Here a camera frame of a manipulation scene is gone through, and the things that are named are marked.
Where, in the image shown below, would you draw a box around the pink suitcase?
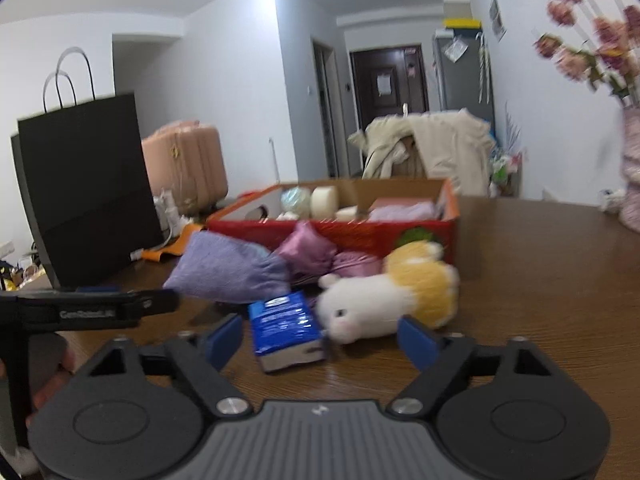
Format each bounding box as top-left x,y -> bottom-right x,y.
141,120 -> 230,216

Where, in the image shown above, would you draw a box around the white and yellow plush toy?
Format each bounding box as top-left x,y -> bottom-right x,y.
316,241 -> 461,346

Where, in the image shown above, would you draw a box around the wall electrical panel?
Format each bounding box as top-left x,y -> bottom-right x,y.
488,0 -> 506,43

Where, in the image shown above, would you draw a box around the lavender cloth pouch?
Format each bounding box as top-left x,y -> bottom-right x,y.
162,231 -> 292,306

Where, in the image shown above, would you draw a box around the lilac towel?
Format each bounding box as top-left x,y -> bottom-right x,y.
369,204 -> 440,222

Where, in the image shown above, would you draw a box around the grey refrigerator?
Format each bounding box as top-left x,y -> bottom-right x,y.
432,30 -> 496,113

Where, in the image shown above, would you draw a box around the cluttered storage rack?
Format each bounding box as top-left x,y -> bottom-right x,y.
490,150 -> 523,196

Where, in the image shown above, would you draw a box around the brown chair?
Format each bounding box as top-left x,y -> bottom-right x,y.
395,137 -> 431,179

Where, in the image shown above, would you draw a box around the speckled pink vase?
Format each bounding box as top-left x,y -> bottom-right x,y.
617,105 -> 640,233

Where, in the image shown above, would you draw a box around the dried pink roses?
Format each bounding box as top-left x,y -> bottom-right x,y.
532,0 -> 640,106

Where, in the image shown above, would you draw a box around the blue tissue pack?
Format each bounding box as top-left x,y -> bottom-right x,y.
248,290 -> 328,373

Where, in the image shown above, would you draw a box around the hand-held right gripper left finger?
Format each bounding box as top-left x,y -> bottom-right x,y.
74,312 -> 253,417

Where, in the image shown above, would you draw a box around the grey interior door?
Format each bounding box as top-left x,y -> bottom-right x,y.
312,37 -> 341,178

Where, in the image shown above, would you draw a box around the clear plastic document pouch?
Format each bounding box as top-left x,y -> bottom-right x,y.
442,37 -> 468,63

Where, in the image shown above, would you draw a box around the small white jar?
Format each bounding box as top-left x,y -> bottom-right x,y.
597,189 -> 623,216

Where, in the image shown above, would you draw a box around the white folded umbrella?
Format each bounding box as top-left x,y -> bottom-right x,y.
475,32 -> 493,103

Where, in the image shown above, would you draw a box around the purple satin pouch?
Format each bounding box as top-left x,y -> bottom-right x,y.
277,220 -> 383,286

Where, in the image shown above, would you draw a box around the black paper bag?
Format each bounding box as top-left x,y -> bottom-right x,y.
11,46 -> 166,290

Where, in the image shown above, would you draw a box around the beige coat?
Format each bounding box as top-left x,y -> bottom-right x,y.
347,110 -> 496,196

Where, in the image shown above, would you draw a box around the dark brown entrance door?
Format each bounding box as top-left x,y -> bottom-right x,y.
349,45 -> 431,131

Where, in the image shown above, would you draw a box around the pale decorative branches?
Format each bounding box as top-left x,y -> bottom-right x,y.
500,102 -> 523,161

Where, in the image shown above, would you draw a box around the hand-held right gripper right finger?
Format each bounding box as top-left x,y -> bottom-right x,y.
388,314 -> 567,417

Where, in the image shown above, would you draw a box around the red cardboard box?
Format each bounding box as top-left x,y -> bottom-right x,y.
206,178 -> 460,266

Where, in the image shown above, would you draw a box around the person's left hand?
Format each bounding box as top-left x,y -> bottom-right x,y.
25,332 -> 77,428

